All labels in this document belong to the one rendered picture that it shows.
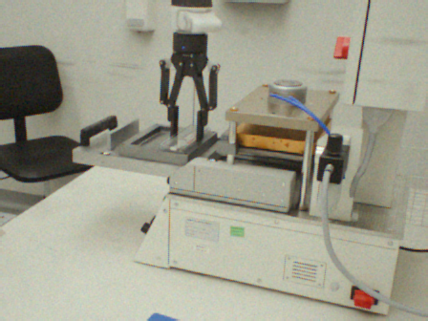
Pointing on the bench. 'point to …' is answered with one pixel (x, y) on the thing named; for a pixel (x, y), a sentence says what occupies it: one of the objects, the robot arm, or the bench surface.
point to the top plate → (285, 106)
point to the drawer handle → (97, 129)
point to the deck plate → (366, 223)
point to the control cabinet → (379, 96)
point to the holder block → (149, 139)
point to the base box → (271, 252)
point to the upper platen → (276, 140)
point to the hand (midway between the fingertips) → (187, 125)
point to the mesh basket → (417, 196)
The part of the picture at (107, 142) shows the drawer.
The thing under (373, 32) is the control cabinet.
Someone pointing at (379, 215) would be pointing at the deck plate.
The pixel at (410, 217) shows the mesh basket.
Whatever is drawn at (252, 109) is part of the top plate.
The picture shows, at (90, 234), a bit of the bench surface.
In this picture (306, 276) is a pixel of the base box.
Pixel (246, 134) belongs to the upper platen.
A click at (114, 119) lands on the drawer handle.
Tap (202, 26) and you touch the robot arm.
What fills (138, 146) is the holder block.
